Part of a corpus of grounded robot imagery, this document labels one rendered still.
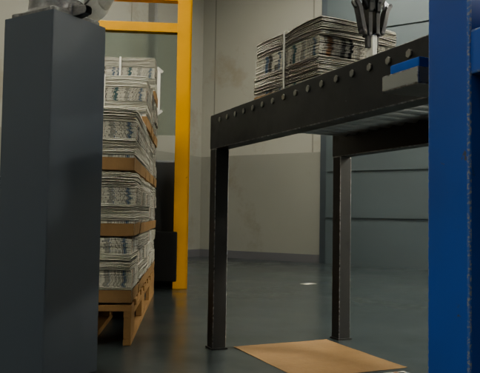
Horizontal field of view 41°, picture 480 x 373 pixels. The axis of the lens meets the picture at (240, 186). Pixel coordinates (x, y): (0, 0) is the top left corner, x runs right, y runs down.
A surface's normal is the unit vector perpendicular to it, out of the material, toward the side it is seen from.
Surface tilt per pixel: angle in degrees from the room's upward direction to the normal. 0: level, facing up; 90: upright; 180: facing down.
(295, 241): 90
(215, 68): 90
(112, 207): 91
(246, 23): 90
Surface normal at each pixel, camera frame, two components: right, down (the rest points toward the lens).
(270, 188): -0.53, -0.05
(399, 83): -0.91, -0.04
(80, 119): 0.85, -0.01
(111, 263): 0.07, -0.05
